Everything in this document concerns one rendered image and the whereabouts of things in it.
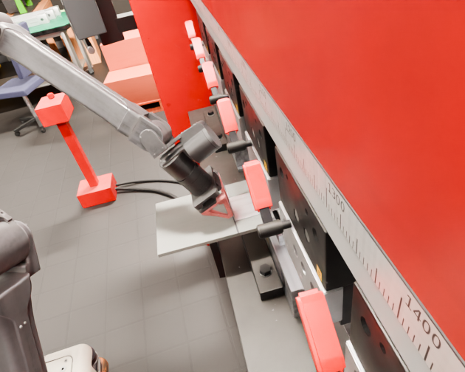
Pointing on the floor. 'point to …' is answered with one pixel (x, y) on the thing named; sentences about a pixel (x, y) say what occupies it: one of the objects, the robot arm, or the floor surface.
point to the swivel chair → (22, 83)
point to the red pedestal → (63, 114)
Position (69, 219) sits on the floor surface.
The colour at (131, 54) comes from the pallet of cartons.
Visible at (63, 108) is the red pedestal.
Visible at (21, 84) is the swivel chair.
